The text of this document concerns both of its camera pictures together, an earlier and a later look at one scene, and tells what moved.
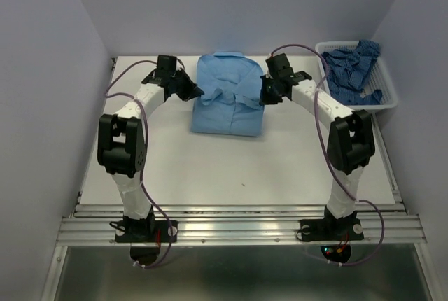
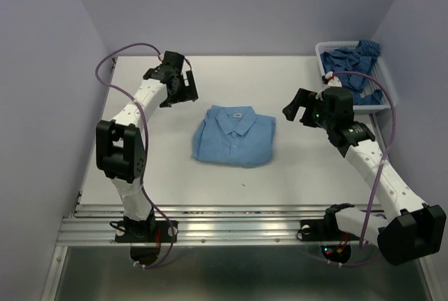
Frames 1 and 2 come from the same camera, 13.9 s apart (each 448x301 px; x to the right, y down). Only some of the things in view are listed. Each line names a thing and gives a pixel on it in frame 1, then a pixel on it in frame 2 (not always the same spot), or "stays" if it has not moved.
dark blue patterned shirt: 348,71 stays
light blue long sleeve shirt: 231,82 -> 235,135
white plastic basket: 378,79 stays
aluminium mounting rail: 385,225 stays
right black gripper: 264,99 -> 303,98
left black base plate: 146,232 stays
